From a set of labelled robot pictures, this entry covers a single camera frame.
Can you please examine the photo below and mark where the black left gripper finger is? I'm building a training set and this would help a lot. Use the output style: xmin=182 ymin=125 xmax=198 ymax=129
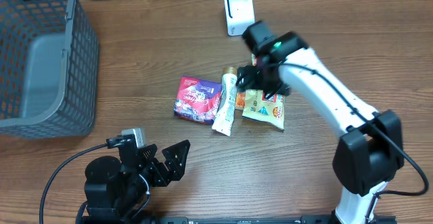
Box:
xmin=162 ymin=139 xmax=191 ymax=181
xmin=138 ymin=144 xmax=158 ymax=165

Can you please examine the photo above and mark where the small orange snack packet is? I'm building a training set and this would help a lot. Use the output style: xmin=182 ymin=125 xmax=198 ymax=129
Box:
xmin=235 ymin=92 xmax=246 ymax=110

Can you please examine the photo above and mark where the orange blue snack bag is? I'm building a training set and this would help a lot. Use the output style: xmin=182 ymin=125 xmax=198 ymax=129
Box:
xmin=237 ymin=89 xmax=286 ymax=131

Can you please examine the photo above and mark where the white conditioner tube gold cap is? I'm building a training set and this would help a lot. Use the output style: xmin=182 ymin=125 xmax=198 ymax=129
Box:
xmin=212 ymin=67 xmax=237 ymax=136

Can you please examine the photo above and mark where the red purple pad pack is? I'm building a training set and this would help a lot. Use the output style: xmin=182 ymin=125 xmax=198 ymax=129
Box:
xmin=173 ymin=76 xmax=223 ymax=125

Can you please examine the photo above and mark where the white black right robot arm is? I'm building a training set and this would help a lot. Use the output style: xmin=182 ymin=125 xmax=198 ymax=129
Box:
xmin=237 ymin=21 xmax=405 ymax=223

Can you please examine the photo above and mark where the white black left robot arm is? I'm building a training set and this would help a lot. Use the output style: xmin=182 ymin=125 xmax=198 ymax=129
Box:
xmin=76 ymin=135 xmax=190 ymax=223

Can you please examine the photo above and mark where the white barcode scanner stand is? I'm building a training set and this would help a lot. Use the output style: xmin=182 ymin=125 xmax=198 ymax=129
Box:
xmin=223 ymin=0 xmax=255 ymax=37

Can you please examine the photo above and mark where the grey plastic mesh basket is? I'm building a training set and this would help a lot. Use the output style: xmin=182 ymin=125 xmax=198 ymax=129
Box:
xmin=1 ymin=0 xmax=99 ymax=139

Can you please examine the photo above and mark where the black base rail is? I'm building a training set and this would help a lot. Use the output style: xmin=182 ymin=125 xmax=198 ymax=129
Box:
xmin=96 ymin=215 xmax=398 ymax=224

